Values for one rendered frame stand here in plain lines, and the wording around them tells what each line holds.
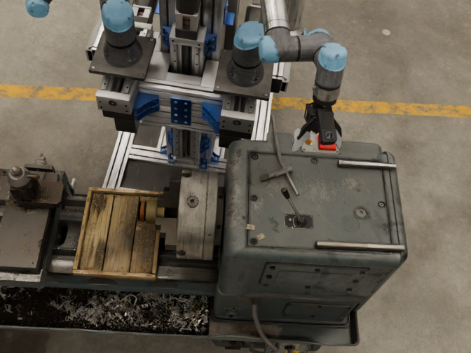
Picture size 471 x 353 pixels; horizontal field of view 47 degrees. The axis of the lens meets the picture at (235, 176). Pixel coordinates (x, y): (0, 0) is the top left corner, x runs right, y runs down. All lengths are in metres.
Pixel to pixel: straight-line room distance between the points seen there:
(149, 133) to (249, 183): 1.46
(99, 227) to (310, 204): 0.83
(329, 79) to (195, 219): 0.63
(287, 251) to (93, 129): 2.04
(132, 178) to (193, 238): 1.28
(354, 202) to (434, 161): 1.88
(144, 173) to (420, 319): 1.70
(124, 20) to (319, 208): 0.97
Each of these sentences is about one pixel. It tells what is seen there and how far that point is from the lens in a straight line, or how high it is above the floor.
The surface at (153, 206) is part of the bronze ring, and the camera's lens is 1.89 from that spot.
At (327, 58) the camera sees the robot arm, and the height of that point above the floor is 1.74.
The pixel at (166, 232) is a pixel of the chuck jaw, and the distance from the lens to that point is 1.86.
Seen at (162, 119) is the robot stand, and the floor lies 0.86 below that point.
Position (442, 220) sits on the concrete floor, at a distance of 3.46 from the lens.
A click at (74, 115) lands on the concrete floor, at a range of 3.56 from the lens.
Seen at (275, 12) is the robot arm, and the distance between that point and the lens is 1.62.
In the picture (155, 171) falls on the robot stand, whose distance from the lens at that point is 3.02.
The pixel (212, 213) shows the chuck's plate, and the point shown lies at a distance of 1.76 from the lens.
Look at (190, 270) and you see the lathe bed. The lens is 2.07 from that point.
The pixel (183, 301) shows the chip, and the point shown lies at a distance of 2.32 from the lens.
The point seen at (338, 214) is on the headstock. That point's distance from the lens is 1.79.
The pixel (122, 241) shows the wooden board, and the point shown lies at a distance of 2.10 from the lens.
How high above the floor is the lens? 2.80
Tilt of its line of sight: 59 degrees down
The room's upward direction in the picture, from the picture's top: 9 degrees clockwise
